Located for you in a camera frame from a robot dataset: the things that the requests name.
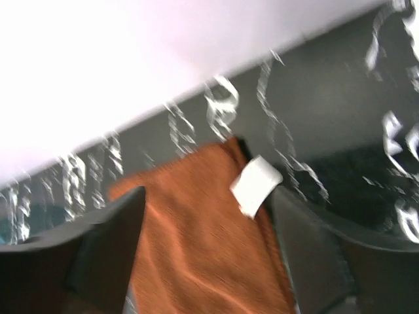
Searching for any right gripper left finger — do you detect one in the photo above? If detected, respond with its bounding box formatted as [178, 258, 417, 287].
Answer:
[1, 186, 145, 313]

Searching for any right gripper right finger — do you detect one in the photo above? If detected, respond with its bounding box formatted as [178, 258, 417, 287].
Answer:
[272, 188, 418, 313]

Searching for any brown towel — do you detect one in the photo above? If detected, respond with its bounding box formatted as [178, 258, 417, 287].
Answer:
[109, 138, 295, 314]

